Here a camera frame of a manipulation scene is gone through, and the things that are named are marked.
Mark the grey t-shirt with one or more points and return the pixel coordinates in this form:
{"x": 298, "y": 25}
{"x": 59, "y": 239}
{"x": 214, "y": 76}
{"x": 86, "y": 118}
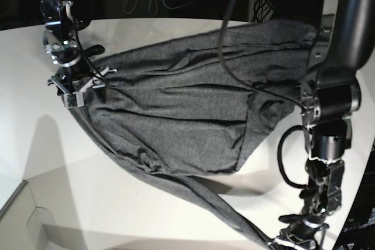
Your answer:
{"x": 175, "y": 111}

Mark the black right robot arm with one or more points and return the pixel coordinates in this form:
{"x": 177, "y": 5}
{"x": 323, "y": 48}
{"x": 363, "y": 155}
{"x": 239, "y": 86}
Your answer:
{"x": 62, "y": 44}

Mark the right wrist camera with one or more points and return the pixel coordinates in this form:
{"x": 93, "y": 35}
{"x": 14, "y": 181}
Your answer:
{"x": 72, "y": 100}

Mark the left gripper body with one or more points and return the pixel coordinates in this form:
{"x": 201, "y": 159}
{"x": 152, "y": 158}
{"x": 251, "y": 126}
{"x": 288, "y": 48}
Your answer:
{"x": 304, "y": 231}

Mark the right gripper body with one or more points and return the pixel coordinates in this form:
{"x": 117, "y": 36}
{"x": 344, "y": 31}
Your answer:
{"x": 94, "y": 80}

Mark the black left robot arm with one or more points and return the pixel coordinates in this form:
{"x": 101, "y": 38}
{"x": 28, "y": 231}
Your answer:
{"x": 330, "y": 93}

